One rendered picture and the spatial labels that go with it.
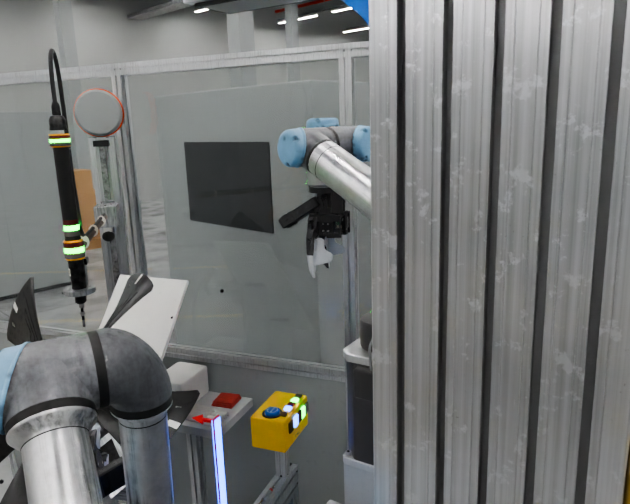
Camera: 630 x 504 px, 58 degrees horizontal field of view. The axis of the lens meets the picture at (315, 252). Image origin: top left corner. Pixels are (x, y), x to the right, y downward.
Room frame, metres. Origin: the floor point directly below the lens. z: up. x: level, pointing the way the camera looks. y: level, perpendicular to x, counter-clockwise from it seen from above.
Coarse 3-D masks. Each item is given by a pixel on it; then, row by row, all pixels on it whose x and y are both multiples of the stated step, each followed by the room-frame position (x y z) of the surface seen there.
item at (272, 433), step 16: (272, 400) 1.44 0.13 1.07; (288, 400) 1.44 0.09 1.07; (304, 400) 1.44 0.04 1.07; (256, 416) 1.36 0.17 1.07; (288, 416) 1.35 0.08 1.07; (256, 432) 1.35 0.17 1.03; (272, 432) 1.33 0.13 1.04; (288, 432) 1.34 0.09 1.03; (272, 448) 1.33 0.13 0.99; (288, 448) 1.34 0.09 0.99
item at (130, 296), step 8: (128, 280) 1.53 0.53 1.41; (136, 280) 1.45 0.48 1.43; (144, 280) 1.41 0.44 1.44; (128, 288) 1.47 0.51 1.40; (136, 288) 1.41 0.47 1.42; (144, 288) 1.37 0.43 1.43; (152, 288) 1.35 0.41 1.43; (128, 296) 1.40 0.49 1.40; (136, 296) 1.36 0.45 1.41; (120, 304) 1.40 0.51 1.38; (128, 304) 1.36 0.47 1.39; (120, 312) 1.35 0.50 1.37; (112, 320) 1.36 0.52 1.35
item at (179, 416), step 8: (176, 392) 1.28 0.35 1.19; (184, 392) 1.27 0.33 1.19; (192, 392) 1.27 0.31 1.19; (176, 400) 1.24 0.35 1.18; (184, 400) 1.24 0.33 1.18; (192, 400) 1.24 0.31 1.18; (104, 408) 1.21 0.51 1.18; (184, 408) 1.21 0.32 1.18; (104, 416) 1.19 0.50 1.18; (112, 416) 1.19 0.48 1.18; (168, 416) 1.19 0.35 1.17; (176, 416) 1.19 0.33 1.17; (184, 416) 1.19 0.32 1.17; (104, 424) 1.17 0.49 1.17; (112, 424) 1.17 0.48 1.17; (112, 432) 1.15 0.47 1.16; (120, 440) 1.13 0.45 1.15
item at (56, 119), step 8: (56, 104) 1.27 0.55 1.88; (56, 112) 1.27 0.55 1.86; (56, 120) 1.26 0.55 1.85; (64, 120) 1.27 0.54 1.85; (56, 128) 1.26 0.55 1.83; (64, 128) 1.27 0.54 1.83; (72, 264) 1.26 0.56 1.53; (80, 264) 1.26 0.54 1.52; (72, 272) 1.26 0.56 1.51; (80, 272) 1.26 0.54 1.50; (72, 280) 1.26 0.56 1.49; (80, 280) 1.26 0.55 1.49; (72, 288) 1.26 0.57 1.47; (80, 288) 1.26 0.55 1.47
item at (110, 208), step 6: (102, 204) 1.89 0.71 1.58; (108, 204) 1.89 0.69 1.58; (114, 204) 1.88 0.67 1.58; (96, 210) 1.83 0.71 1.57; (102, 210) 1.83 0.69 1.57; (108, 210) 1.84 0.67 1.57; (114, 210) 1.84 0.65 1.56; (96, 216) 1.83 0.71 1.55; (108, 216) 1.84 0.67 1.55; (114, 216) 1.84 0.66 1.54; (108, 222) 1.84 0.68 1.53; (114, 222) 1.84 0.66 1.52; (120, 222) 1.93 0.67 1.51
